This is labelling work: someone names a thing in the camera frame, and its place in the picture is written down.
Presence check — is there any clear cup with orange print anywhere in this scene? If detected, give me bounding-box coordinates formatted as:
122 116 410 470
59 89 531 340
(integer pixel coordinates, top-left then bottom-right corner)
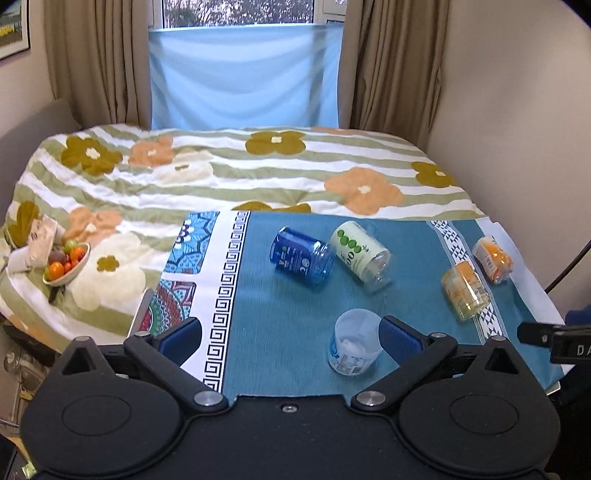
440 260 491 323
471 235 515 285

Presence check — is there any wall poster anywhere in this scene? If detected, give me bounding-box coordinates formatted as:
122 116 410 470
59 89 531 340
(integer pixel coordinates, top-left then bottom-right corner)
0 0 32 61

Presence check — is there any blue plastic cup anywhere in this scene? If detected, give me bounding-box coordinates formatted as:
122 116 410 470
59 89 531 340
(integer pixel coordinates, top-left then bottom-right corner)
270 226 337 288

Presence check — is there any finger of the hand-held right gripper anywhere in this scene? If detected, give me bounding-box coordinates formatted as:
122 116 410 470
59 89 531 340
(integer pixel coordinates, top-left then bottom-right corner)
516 322 556 346

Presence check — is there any beige curtain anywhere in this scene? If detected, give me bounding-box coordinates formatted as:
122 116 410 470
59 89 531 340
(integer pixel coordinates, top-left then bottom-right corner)
44 0 153 130
339 0 451 148

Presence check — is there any cream bowl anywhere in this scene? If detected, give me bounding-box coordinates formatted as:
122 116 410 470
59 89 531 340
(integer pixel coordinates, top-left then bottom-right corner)
42 243 92 288

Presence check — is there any floral striped blanket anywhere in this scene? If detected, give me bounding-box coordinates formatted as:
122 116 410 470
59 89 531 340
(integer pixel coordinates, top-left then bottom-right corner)
0 124 485 354

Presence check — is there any window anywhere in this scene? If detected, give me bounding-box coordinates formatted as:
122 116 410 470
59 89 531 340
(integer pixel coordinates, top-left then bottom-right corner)
154 0 349 29

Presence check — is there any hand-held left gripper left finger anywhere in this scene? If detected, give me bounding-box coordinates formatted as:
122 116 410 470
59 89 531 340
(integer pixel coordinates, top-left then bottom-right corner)
54 318 230 415

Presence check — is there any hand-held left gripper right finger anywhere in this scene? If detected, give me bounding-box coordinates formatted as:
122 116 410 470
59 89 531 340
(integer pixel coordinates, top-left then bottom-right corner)
351 315 526 412

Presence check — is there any white packet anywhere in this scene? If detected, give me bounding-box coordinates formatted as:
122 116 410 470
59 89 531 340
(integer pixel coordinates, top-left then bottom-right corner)
8 216 66 274

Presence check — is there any black cable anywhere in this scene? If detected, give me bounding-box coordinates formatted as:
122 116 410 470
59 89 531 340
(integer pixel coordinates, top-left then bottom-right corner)
544 240 591 294

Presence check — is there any light blue window cloth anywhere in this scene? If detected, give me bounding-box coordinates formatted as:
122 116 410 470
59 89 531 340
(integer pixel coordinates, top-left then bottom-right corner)
148 24 345 131

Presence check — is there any pile of small fruits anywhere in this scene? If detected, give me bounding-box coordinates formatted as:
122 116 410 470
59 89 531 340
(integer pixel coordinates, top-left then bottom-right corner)
47 239 88 280

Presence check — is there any white cup with green dots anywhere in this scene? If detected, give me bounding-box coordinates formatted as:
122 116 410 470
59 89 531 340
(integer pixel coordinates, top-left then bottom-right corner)
329 220 393 293

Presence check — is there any teal patterned cloth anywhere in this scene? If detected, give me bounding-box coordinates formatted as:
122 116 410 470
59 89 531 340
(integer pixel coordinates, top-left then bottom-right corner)
158 210 568 398

